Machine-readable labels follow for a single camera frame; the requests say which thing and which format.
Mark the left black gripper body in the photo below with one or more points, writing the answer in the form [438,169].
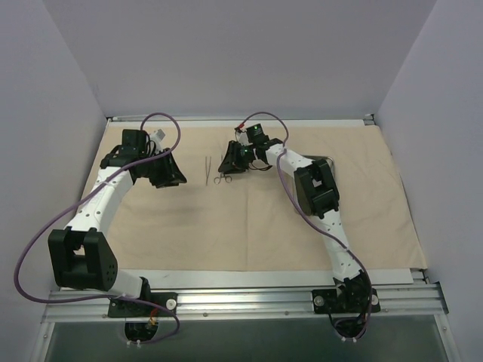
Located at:
[162,166]

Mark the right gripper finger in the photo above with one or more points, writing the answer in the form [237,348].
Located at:
[228,161]
[238,170]

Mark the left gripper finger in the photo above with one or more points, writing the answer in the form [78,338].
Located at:
[165,184]
[175,176]

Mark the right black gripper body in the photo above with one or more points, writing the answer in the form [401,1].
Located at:
[234,157]

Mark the steel surgical scissors forceps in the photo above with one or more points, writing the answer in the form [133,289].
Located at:
[221,177]

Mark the steel tweezers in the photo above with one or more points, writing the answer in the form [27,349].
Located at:
[207,168]

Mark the beige cloth surgical kit wrap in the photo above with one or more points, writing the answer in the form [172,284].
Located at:
[248,225]

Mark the stainless steel instrument tray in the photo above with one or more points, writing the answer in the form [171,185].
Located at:
[330,162]

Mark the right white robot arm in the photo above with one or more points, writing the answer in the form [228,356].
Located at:
[312,189]

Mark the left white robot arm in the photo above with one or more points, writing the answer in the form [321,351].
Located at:
[81,256]

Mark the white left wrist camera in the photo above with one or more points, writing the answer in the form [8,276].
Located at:
[157,135]

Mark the back aluminium rail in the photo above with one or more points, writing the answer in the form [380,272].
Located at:
[126,118]

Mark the aluminium rail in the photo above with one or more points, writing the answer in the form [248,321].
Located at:
[257,303]
[383,232]
[126,118]

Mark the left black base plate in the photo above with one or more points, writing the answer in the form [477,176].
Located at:
[159,304]

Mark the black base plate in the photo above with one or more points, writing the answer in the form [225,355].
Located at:
[159,304]
[340,300]

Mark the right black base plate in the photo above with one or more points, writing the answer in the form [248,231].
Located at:
[340,300]

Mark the right side aluminium rail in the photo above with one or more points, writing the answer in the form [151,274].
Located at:
[383,232]

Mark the front aluminium rail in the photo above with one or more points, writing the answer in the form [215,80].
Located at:
[257,303]

